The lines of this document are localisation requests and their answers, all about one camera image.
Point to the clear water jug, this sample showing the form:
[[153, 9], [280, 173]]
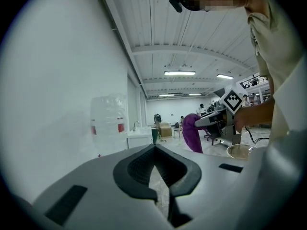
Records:
[[108, 126]]

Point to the ceiling light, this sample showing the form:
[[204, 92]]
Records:
[[180, 73], [225, 76]]

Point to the chrome faucet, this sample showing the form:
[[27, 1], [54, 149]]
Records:
[[136, 126]]

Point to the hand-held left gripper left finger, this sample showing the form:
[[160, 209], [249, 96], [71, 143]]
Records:
[[134, 176]]

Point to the person's beige shirt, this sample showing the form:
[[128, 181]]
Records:
[[275, 44]]

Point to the dark green bin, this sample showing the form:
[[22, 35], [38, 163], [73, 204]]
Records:
[[155, 135]]

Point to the brown cardboard box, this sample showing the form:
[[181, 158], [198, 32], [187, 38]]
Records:
[[165, 130]]

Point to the wooden chair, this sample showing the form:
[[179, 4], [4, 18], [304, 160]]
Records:
[[178, 128]]

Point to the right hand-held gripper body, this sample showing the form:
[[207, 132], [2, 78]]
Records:
[[231, 102]]

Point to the person's right forearm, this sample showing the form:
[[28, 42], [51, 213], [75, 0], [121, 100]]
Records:
[[254, 114]]

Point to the black office chair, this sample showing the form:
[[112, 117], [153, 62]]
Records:
[[212, 135]]

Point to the purple cloth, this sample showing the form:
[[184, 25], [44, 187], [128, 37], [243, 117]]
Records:
[[192, 133]]

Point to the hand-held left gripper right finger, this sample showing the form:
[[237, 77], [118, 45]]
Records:
[[182, 176]]

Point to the white vanity cabinet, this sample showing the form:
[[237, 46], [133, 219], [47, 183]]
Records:
[[139, 139]]

